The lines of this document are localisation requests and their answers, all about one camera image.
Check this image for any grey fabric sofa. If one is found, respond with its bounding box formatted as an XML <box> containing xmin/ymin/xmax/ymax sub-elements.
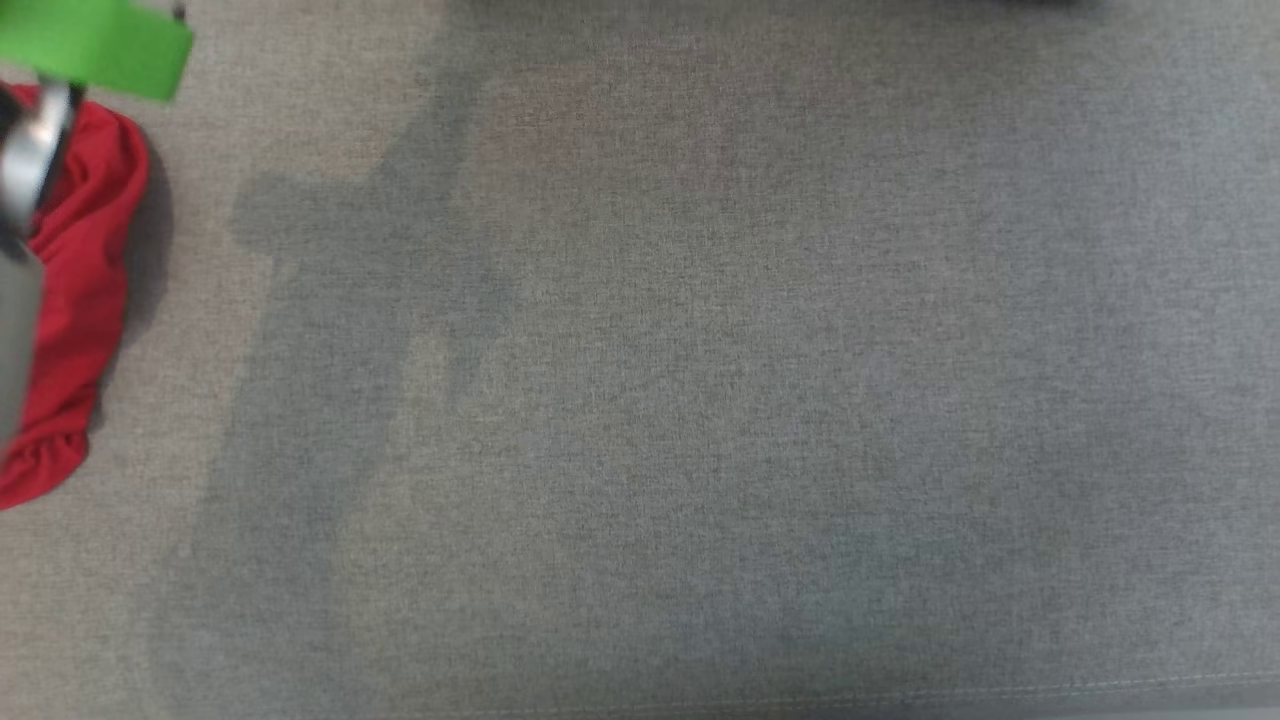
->
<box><xmin>0</xmin><ymin>0</ymin><xmax>1280</xmax><ymax>720</ymax></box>

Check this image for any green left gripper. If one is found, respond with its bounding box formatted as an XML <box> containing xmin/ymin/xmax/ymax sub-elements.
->
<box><xmin>0</xmin><ymin>0</ymin><xmax>194</xmax><ymax>104</ymax></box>

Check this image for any red and white garment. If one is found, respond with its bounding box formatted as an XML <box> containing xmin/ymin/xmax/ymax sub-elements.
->
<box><xmin>0</xmin><ymin>85</ymin><xmax>152</xmax><ymax>512</ymax></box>

